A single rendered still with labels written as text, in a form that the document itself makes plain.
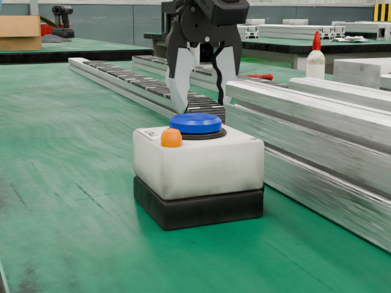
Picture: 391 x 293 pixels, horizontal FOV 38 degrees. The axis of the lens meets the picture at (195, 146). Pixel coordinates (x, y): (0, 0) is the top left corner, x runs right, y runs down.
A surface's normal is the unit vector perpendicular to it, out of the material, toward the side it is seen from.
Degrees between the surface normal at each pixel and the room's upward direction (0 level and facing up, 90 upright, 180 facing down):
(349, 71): 90
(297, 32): 90
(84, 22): 90
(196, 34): 90
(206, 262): 0
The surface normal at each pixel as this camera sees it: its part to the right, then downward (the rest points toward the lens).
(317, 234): 0.00, -0.97
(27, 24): 0.34, -0.25
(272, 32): -0.91, 0.09
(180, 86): 0.37, 0.21
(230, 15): 0.33, 0.63
